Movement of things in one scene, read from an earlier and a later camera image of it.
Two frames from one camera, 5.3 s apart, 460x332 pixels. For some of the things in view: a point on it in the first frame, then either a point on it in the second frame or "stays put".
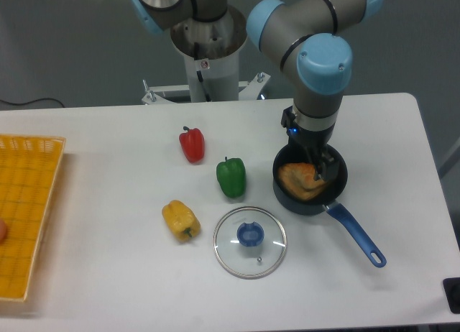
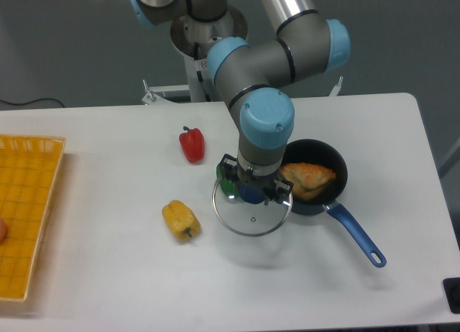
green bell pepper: [231, 174] stays put
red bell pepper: [192, 142] stays put
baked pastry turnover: [298, 180] stays put
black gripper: [313, 141] → [274, 186]
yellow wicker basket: [29, 167] stays put
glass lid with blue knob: [250, 243] → [246, 214]
